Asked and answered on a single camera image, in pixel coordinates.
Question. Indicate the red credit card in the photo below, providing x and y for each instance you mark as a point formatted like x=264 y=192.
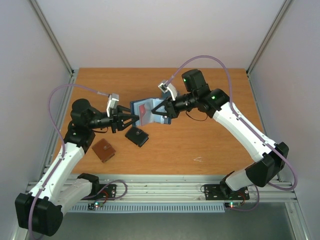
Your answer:
x=142 y=110

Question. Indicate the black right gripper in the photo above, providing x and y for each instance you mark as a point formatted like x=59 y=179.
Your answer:
x=170 y=108

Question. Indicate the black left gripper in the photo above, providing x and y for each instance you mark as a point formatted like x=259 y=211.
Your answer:
x=117 y=120

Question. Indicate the black card holder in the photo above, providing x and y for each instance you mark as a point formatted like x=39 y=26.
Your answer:
x=137 y=136

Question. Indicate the right small circuit board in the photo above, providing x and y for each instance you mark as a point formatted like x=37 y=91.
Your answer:
x=232 y=204

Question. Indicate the right aluminium corner post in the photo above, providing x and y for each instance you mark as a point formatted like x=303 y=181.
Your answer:
x=285 y=6

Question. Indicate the small circuit board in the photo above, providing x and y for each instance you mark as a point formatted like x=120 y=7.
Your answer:
x=95 y=205
x=232 y=204

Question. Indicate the brown card holder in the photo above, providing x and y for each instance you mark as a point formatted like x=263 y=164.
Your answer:
x=104 y=150

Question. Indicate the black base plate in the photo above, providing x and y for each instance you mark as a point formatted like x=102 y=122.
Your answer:
x=109 y=192
x=213 y=192

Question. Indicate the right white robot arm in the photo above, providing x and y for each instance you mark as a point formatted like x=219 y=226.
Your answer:
x=268 y=156

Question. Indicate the left small circuit board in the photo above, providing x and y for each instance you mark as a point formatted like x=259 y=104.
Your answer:
x=95 y=205

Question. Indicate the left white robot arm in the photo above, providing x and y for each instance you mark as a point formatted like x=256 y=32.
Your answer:
x=43 y=208

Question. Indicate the aluminium rail base frame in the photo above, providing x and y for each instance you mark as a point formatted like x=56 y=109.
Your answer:
x=152 y=188

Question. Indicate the dark blue card holder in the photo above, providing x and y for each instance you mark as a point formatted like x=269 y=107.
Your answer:
x=148 y=118

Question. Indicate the aluminium corner post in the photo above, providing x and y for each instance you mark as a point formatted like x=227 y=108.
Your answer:
x=285 y=6
x=48 y=30

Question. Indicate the slotted grey cable duct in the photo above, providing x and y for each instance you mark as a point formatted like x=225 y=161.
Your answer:
x=134 y=208

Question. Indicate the left aluminium corner post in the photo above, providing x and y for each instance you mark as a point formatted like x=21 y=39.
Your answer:
x=48 y=30

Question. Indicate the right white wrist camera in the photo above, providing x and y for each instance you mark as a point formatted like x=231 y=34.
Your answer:
x=168 y=90

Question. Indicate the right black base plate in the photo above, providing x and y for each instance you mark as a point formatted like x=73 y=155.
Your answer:
x=213 y=192

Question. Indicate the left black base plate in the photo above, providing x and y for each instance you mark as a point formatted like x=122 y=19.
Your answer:
x=109 y=192

